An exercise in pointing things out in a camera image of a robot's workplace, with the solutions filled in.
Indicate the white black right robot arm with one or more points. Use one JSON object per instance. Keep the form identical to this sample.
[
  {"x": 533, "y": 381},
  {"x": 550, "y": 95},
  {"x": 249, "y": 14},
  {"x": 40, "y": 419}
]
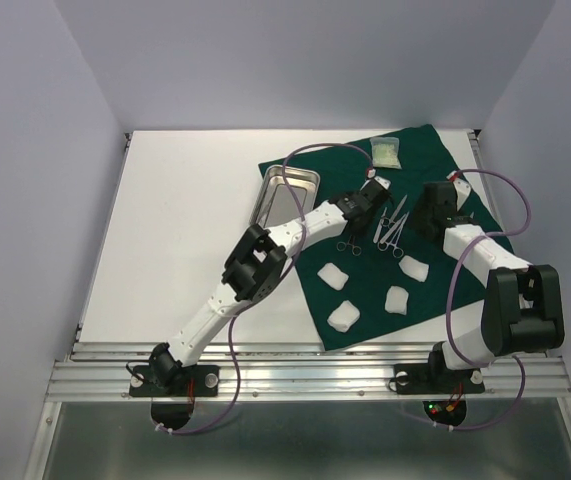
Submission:
[{"x": 522, "y": 308}]

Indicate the white gauze pad far left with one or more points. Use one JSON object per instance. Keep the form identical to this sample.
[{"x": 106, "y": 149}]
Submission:
[{"x": 333, "y": 276}]

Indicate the white gauze pad right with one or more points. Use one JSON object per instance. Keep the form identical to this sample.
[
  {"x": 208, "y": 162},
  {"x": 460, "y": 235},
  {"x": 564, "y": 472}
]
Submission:
[{"x": 414, "y": 269}]

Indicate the steel surgical scissors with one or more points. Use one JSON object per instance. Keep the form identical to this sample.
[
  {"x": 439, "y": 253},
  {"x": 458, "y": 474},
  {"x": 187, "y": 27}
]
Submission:
[{"x": 403, "y": 220}]

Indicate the steel hemostat forceps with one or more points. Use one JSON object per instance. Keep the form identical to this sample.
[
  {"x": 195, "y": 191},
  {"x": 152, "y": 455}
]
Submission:
[{"x": 349, "y": 244}]

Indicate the right side aluminium rail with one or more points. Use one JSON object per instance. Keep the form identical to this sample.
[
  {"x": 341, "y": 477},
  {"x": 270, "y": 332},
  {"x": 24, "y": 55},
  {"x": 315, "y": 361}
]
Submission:
[{"x": 505, "y": 203}]

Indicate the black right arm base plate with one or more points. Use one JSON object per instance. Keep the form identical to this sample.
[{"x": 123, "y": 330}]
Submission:
[{"x": 418, "y": 379}]

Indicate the white gauze pad centre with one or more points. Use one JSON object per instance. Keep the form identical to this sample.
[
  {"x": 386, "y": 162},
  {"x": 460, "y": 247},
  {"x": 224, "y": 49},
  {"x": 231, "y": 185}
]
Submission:
[{"x": 396, "y": 300}]

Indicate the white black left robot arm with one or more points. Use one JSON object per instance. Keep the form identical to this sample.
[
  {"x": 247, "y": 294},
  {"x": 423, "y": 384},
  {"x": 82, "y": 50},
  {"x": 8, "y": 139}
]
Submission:
[{"x": 253, "y": 271}]

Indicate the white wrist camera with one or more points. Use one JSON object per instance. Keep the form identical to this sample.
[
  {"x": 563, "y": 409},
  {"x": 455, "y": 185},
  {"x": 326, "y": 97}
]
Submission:
[
  {"x": 462, "y": 188},
  {"x": 383, "y": 182}
]

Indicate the white gauze pad near left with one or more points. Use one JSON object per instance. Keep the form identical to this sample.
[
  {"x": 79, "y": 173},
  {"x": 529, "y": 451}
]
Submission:
[{"x": 344, "y": 317}]

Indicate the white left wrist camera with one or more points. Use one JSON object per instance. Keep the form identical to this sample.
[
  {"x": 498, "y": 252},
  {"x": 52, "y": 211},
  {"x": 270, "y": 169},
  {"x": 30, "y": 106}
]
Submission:
[{"x": 383, "y": 182}]

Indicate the aluminium extrusion rail frame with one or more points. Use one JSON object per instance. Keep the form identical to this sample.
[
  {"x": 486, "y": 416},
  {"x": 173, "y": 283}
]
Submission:
[{"x": 288, "y": 410}]

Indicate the white gauze pad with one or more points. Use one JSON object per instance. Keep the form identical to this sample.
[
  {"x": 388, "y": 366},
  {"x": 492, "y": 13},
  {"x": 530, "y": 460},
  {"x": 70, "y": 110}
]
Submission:
[
  {"x": 396, "y": 300},
  {"x": 414, "y": 269},
  {"x": 333, "y": 276},
  {"x": 344, "y": 317}
]

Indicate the clear bag of cotton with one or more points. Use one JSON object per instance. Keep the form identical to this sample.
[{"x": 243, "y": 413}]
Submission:
[{"x": 385, "y": 152}]

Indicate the stainless steel instrument tray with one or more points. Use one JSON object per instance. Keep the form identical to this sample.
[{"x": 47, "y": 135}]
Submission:
[{"x": 276, "y": 204}]

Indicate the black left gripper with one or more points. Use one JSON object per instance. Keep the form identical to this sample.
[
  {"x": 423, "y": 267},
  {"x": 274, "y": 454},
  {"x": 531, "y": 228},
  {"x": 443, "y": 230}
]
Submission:
[{"x": 362, "y": 230}]

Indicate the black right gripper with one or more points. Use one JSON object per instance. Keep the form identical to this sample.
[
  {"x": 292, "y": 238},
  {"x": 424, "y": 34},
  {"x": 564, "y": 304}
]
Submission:
[{"x": 418, "y": 212}]

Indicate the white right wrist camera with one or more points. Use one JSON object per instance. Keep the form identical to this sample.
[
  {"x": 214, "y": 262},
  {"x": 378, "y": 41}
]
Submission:
[{"x": 462, "y": 188}]

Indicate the dark green surgical drape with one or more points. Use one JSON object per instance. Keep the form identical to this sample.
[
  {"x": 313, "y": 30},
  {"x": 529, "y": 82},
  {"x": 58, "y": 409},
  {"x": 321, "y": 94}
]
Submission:
[{"x": 424, "y": 158}]

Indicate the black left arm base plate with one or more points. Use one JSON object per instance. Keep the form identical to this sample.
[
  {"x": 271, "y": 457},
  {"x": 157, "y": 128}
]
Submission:
[{"x": 195, "y": 382}]

